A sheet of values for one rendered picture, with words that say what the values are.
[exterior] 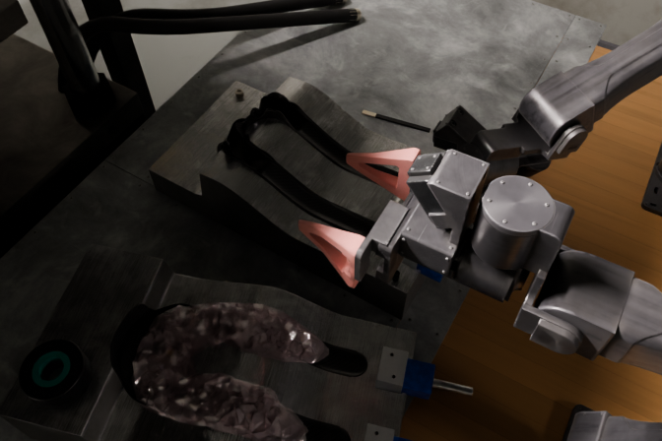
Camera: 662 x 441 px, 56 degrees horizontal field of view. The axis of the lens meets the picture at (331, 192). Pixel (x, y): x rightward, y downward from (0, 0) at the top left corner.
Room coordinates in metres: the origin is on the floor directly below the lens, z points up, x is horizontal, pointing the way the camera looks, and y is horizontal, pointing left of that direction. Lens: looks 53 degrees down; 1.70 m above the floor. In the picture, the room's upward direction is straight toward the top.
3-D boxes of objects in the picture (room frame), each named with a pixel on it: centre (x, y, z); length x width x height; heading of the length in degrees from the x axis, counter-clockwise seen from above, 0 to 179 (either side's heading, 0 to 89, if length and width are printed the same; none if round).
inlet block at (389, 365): (0.31, -0.13, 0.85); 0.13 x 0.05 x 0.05; 76
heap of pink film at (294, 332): (0.32, 0.14, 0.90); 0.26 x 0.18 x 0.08; 76
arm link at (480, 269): (0.29, -0.15, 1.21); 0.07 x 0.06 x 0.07; 60
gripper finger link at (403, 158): (0.39, -0.05, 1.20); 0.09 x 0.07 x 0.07; 60
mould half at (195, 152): (0.66, 0.04, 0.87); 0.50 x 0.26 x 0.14; 59
